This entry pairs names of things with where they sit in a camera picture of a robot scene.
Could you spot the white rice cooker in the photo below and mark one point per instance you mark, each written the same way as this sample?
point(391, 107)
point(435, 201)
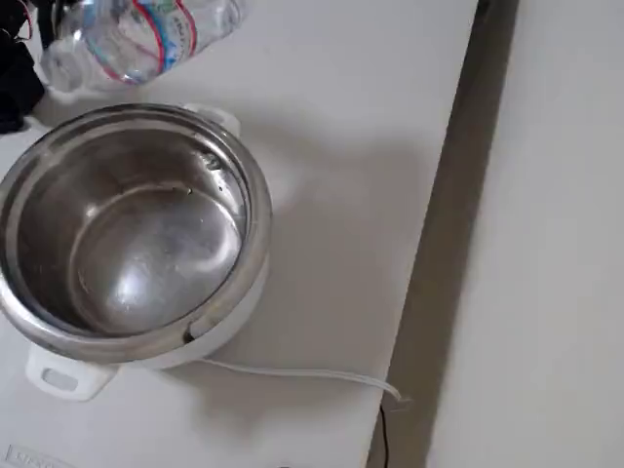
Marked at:
point(73, 378)

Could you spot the clear plastic water bottle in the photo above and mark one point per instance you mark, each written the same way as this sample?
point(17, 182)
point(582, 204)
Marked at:
point(146, 34)

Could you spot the steel inner pot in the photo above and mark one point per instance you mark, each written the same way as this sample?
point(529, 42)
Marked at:
point(146, 244)

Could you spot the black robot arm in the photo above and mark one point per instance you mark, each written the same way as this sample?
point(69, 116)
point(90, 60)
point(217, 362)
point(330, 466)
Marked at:
point(17, 83)

